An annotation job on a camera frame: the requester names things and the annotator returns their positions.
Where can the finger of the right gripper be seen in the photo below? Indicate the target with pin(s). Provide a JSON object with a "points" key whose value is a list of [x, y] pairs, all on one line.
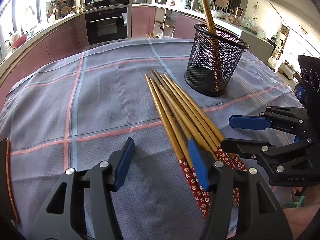
{"points": [[296, 164], [291, 120]]}

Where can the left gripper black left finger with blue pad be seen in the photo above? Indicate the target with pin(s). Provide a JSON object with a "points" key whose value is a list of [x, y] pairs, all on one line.
{"points": [[62, 215]]}

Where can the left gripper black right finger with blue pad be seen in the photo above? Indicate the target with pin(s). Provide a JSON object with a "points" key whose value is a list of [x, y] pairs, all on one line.
{"points": [[259, 213]]}

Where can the wooden chopstick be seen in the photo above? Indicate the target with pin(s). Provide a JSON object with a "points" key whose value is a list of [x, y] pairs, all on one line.
{"points": [[208, 17]]}

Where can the pink sleeve forearm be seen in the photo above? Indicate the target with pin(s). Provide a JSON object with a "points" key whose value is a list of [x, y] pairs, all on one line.
{"points": [[299, 218]]}

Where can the white kitchen counter island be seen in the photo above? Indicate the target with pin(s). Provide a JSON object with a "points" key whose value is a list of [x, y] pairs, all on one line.
{"points": [[250, 37]]}

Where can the pink kitchen cabinets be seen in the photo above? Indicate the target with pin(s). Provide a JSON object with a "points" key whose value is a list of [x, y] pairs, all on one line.
{"points": [[63, 39]]}

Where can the person's right hand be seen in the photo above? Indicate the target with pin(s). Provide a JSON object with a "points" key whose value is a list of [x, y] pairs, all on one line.
{"points": [[300, 191]]}

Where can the dark wooden tray edge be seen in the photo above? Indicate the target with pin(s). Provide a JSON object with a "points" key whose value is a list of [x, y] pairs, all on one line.
{"points": [[8, 206]]}

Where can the black mesh cup holder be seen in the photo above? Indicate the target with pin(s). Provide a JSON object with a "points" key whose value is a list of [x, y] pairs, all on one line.
{"points": [[199, 74]]}

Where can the plaid grey tablecloth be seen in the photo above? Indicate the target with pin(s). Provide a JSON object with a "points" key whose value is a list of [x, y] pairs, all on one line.
{"points": [[75, 112]]}

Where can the mint green food cover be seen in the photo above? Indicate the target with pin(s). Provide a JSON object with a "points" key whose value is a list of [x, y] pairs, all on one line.
{"points": [[200, 6]]}

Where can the black built-in oven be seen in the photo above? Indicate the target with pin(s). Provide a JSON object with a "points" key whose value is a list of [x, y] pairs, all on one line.
{"points": [[108, 24]]}

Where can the black camera box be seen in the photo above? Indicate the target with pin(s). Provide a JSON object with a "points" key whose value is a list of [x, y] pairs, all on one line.
{"points": [[310, 79]]}

